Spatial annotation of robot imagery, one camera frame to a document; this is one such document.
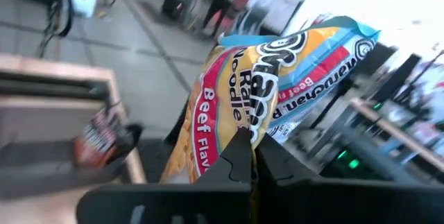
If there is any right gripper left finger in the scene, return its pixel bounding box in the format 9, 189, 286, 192
76, 128, 253, 224

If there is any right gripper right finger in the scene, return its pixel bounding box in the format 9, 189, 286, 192
255, 133, 444, 224

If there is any blue Maruchan beef ramen packet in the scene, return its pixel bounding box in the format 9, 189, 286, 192
159, 15, 382, 185

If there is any black Maruchan fire noodle packet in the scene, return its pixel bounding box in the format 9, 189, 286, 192
74, 105, 144, 169

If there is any person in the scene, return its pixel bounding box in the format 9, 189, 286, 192
203, 0, 244, 40

